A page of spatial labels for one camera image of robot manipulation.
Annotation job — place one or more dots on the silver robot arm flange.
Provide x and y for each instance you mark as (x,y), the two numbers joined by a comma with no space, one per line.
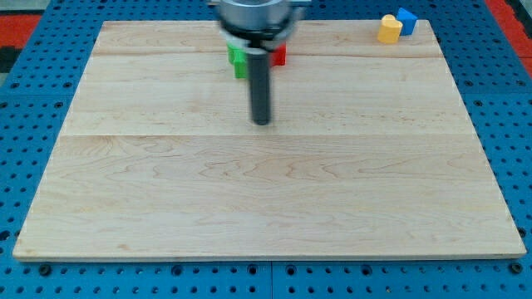
(258,27)

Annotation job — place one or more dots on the blue triangle block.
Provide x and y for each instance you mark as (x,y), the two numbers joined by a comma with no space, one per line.
(408,21)

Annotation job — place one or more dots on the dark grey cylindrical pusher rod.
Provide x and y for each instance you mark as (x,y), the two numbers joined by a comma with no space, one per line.
(259,85)

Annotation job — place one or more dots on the red block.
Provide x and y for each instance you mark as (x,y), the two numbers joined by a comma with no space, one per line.
(278,56)

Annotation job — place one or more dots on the green block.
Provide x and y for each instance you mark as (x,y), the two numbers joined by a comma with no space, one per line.
(238,60)

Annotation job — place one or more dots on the light wooden board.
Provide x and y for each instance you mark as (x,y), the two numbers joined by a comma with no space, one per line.
(370,155)

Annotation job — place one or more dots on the yellow heart block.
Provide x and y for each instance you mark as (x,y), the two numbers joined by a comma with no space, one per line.
(389,30)

